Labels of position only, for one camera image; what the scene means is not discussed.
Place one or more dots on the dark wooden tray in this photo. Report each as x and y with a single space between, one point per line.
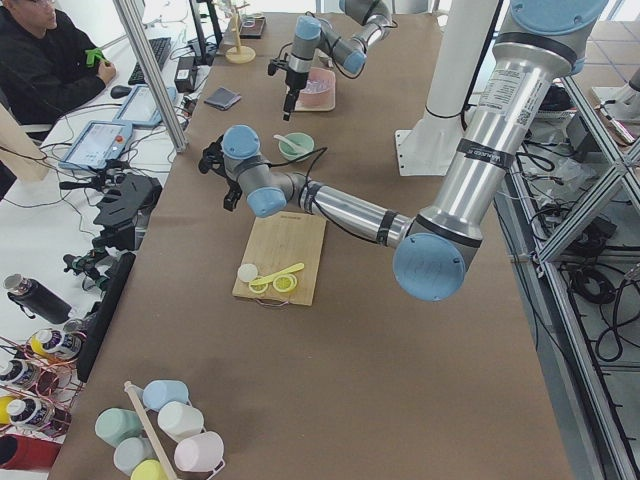
252 28

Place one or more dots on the seated person in black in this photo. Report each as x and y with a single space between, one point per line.
44 70

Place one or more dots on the grey folded cloth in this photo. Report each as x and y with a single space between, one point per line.
222 99

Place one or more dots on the black computer mouse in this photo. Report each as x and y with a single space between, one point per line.
120 91

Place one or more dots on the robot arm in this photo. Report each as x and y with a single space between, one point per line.
313 34
539 41

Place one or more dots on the blue teach pendant near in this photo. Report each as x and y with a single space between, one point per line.
97 144

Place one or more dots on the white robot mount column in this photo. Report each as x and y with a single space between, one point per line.
429 147

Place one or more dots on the blue teach pendant far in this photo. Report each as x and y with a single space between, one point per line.
139 108

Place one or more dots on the green plastic cup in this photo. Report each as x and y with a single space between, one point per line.
114 425

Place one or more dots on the black gripper tool stand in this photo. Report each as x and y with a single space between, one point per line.
125 210

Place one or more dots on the lemon slice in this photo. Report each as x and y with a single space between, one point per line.
285 283
258 289

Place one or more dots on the blue plastic cup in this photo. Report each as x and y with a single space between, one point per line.
158 393

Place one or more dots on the black power box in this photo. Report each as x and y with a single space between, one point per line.
186 74

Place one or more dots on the grey plastic cup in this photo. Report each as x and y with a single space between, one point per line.
131 452

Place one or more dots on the copper wire bottle rack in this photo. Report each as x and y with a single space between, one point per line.
44 379

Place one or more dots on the black water bottle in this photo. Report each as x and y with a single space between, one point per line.
34 299

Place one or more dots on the yellow plastic cup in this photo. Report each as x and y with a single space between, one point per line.
149 469

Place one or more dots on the lemon slice lower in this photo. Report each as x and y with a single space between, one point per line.
258 289

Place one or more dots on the wooden cup stand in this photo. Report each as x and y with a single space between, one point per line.
238 53

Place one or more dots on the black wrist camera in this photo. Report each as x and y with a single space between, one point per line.
212 160
276 64

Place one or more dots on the aluminium frame post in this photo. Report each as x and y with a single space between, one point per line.
132 24

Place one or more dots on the white steamed bun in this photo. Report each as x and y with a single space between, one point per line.
247 272

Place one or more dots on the beige serving tray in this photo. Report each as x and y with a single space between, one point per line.
330 105

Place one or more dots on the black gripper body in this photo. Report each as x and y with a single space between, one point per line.
291 83
232 184

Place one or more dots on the pink plastic cup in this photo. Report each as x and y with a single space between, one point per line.
203 452

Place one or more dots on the pink bowl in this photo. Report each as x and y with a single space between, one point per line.
318 100

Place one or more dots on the yellow sauce bottle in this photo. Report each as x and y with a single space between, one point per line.
57 344

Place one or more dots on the wooden cup rack rod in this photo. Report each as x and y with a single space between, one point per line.
132 392

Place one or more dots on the lemon slice upper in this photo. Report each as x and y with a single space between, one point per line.
285 283

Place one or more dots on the pile of ice cubes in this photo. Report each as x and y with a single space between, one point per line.
317 86

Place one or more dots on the white ceramic spoon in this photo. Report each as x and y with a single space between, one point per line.
293 146

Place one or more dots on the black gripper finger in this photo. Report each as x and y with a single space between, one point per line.
230 201
289 105

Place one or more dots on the black bar on table edge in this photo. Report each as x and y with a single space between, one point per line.
97 331

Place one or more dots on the white plastic cup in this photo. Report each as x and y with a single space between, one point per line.
180 421

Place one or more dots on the bamboo cutting board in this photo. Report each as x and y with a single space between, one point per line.
279 241

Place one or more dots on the mint green bowl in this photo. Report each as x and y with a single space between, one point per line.
300 138

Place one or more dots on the blue teach pendant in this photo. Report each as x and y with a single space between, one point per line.
139 108
97 144

